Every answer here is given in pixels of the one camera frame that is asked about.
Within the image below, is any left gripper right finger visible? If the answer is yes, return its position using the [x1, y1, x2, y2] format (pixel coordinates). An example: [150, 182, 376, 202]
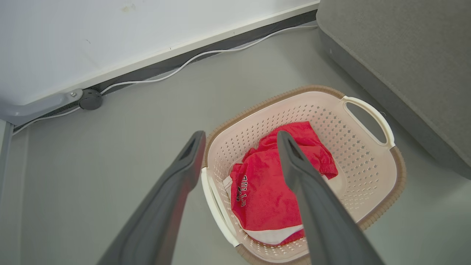
[276, 130, 385, 265]

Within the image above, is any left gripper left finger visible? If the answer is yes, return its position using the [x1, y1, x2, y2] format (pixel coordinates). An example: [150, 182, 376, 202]
[98, 131, 207, 265]

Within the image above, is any red garment with white stripe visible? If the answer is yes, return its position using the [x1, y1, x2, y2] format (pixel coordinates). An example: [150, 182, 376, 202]
[223, 121, 339, 246]

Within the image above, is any cream laundry basket brown rim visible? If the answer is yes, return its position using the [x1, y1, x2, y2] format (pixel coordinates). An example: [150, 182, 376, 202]
[201, 85, 407, 265]

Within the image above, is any black round floor foot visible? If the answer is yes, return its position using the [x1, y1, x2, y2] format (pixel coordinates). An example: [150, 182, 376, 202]
[79, 89, 104, 110]

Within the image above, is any grey fabric sofa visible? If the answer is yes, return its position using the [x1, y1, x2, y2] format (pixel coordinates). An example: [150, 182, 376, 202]
[316, 0, 471, 181]

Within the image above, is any white floor cable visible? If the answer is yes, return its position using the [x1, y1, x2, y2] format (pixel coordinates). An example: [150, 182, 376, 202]
[11, 24, 319, 135]

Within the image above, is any grey metal frame bracket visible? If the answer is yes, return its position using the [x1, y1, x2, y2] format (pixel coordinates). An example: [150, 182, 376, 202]
[0, 88, 84, 126]

